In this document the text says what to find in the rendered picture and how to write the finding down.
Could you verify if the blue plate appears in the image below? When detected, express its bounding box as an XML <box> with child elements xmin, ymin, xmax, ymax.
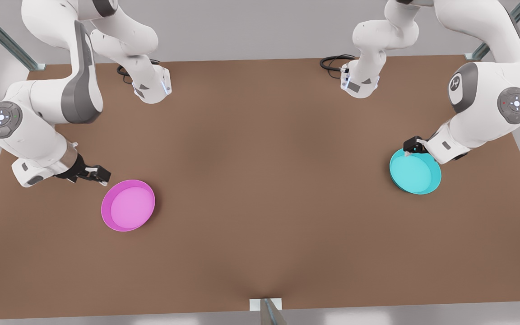
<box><xmin>389</xmin><ymin>148</ymin><xmax>442</xmax><ymax>195</ymax></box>

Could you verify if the pink plate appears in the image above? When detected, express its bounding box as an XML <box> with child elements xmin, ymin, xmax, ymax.
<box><xmin>101</xmin><ymin>179</ymin><xmax>156</xmax><ymax>232</ymax></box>

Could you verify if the black cable loop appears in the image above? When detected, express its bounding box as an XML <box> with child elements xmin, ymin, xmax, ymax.
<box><xmin>116</xmin><ymin>59</ymin><xmax>161</xmax><ymax>84</ymax></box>
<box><xmin>320</xmin><ymin>54</ymin><xmax>357</xmax><ymax>80</ymax></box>

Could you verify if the silver frame post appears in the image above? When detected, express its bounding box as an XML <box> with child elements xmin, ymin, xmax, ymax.
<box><xmin>464</xmin><ymin>0</ymin><xmax>520</xmax><ymax>61</ymax></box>
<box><xmin>0</xmin><ymin>2</ymin><xmax>46</xmax><ymax>71</ymax></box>
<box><xmin>249</xmin><ymin>297</ymin><xmax>288</xmax><ymax>325</ymax></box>

